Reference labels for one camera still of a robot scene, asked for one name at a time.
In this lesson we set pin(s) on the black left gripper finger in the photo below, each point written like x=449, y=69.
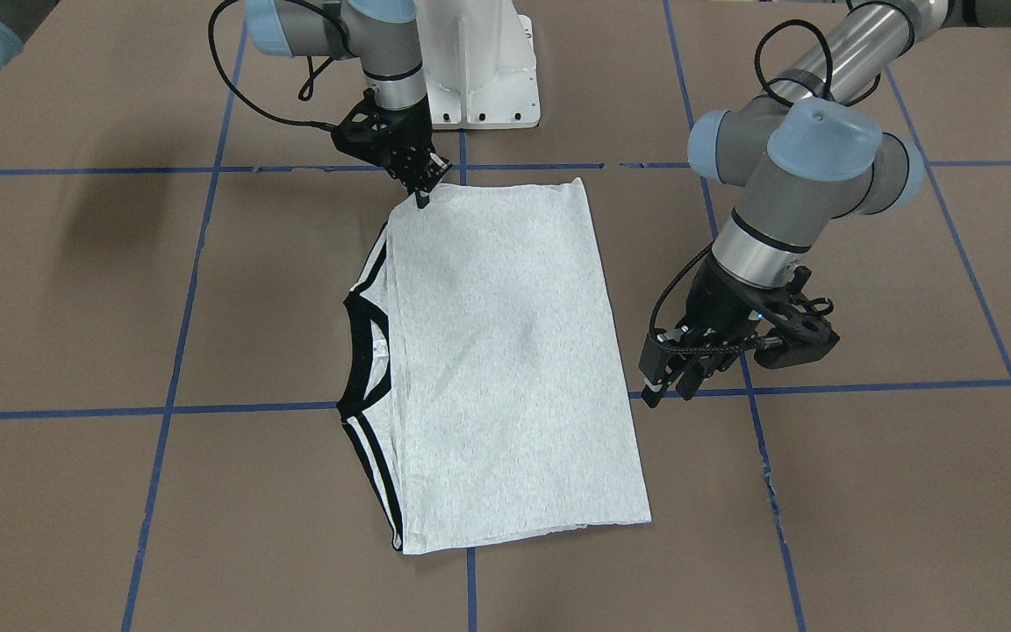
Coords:
x=654, y=365
x=696, y=369

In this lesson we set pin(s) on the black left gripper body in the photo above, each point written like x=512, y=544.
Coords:
x=720, y=301

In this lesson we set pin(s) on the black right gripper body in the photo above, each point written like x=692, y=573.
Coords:
x=412, y=141

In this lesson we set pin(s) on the grey cartoon print t-shirt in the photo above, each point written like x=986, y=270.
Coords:
x=486, y=400

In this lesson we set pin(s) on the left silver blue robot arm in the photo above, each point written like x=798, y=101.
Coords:
x=802, y=156

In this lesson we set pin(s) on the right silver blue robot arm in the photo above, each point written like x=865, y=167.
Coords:
x=382, y=35

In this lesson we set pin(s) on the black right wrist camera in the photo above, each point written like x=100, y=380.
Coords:
x=363, y=133

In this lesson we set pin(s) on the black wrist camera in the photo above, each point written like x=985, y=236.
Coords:
x=363, y=133
x=800, y=330

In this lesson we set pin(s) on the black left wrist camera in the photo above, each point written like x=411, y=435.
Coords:
x=800, y=330

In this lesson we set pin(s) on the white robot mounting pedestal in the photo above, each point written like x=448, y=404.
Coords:
x=481, y=65

